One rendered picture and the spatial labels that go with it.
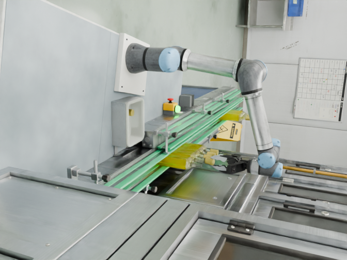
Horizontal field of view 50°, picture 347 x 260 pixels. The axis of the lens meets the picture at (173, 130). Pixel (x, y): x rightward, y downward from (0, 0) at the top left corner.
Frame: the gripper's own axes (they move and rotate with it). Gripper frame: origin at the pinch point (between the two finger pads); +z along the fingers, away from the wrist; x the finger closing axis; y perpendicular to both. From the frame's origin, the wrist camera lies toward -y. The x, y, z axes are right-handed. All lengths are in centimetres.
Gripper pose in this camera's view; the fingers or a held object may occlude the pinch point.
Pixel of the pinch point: (211, 161)
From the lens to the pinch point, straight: 198.9
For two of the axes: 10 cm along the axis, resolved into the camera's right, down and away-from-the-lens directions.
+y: 3.9, -2.3, 8.9
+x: 0.2, -9.7, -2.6
